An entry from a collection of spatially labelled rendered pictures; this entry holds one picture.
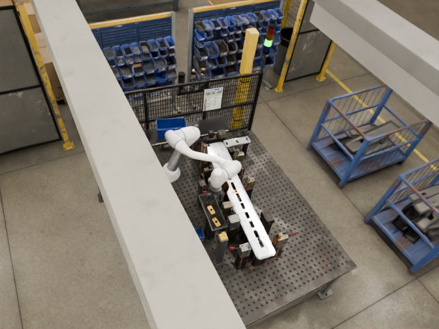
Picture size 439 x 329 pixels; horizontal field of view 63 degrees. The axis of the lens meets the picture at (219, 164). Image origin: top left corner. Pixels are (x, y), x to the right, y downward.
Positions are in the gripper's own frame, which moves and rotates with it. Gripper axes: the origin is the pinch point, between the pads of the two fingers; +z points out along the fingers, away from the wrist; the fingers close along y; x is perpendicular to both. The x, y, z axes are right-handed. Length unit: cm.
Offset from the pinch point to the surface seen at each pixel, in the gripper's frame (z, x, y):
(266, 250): 26, 49, -27
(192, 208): 57, -34, -1
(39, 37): 57, -394, 63
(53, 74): 75, -327, 65
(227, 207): 19.2, 0.2, -16.4
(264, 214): 24, 19, -45
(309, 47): 53, -221, -312
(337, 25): -200, 73, 23
